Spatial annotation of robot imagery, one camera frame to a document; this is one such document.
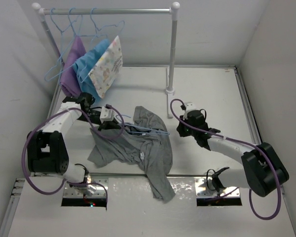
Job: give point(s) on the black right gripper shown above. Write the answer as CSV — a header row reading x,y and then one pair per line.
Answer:
x,y
180,128

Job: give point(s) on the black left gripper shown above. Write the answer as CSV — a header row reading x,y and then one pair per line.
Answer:
x,y
110,124

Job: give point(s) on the light blue wire hanger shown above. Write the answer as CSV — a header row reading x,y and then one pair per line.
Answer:
x,y
141,130

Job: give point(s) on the grey t shirt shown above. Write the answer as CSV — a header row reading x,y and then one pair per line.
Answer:
x,y
151,152

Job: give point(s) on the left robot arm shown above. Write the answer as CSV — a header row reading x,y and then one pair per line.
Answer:
x,y
45,150

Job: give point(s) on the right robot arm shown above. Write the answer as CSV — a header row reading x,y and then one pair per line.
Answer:
x,y
257,173

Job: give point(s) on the white patterned hanging shirt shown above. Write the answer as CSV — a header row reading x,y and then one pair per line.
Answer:
x,y
107,68

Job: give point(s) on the purple hanging shirt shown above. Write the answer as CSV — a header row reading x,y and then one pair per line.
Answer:
x,y
68,80

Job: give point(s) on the empty light blue hanger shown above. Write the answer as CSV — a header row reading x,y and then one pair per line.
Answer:
x,y
66,34

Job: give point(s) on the blue hanger under purple shirt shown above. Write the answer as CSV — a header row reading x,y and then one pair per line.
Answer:
x,y
76,21

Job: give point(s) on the white metal clothes rack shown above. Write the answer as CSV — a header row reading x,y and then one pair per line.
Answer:
x,y
173,11

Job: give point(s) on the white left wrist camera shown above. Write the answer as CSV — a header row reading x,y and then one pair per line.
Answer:
x,y
107,114

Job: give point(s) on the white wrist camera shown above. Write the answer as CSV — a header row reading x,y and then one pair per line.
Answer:
x,y
188,107
107,114

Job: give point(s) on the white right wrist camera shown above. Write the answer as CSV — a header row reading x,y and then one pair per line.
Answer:
x,y
188,107

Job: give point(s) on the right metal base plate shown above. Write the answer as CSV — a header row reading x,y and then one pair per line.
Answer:
x,y
229,196

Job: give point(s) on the metal base plate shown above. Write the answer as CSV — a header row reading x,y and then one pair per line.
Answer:
x,y
92,195
229,196

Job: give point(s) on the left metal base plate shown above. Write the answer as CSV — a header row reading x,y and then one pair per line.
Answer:
x,y
92,195

